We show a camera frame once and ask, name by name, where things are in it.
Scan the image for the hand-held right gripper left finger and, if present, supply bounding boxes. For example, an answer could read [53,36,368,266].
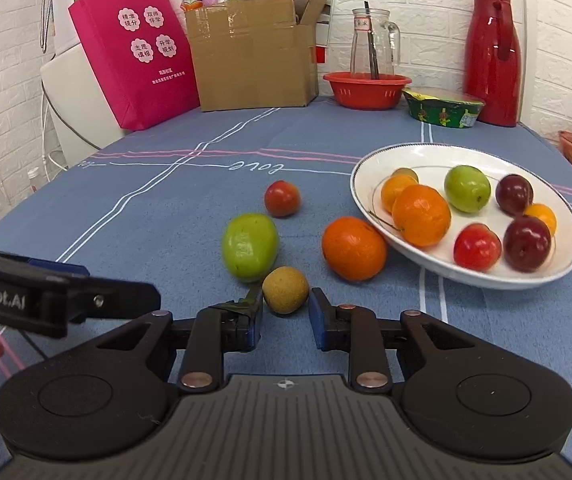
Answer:
[90,285,267,394]

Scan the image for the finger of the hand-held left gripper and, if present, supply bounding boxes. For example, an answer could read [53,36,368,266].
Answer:
[28,258,91,279]
[68,279,163,324]

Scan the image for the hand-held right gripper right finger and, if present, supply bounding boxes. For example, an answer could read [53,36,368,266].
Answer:
[308,287,483,394]

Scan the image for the brown kiwi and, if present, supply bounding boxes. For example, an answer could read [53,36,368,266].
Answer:
[262,266,310,315]

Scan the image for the large orange mandarin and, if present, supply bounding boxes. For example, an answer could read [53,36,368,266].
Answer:
[391,184,452,248]
[321,216,388,282]

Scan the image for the small orange mandarin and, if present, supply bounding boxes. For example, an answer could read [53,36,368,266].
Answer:
[381,174,419,214]

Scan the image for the red apple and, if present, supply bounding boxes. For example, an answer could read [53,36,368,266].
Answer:
[453,223,503,272]

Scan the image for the white porcelain plate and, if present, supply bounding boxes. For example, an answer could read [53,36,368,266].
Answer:
[350,143,572,291]

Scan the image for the green jujube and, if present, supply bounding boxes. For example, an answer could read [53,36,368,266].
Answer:
[444,165,492,214]
[221,213,279,282]

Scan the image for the dark red plum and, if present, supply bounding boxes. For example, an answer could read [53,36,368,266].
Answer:
[503,215,552,273]
[495,174,534,217]

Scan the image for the yellow orange citrus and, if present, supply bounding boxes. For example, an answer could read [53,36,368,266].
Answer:
[522,203,558,237]

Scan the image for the blue striped tablecloth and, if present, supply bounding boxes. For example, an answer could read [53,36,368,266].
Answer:
[0,95,572,471]

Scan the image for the small red tomato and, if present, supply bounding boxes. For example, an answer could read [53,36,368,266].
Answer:
[264,180,301,218]

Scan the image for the white appliance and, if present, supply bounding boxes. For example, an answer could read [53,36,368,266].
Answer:
[40,42,126,168]

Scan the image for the pink tote bag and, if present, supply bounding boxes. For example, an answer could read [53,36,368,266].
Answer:
[68,0,201,132]

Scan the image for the red plastic basket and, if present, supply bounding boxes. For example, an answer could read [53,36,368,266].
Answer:
[323,71,413,110]

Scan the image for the green instant noodle bowl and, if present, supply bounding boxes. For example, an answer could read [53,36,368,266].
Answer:
[402,87,487,130]

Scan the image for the brown cardboard box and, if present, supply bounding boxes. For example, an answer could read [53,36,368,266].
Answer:
[184,0,327,113]

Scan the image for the glass pitcher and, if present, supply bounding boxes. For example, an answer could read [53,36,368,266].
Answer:
[350,8,401,80]

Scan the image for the metal spoon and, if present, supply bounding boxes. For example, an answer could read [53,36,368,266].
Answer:
[363,1,380,80]

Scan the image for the red thermos jug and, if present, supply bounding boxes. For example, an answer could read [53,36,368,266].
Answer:
[463,0,522,128]

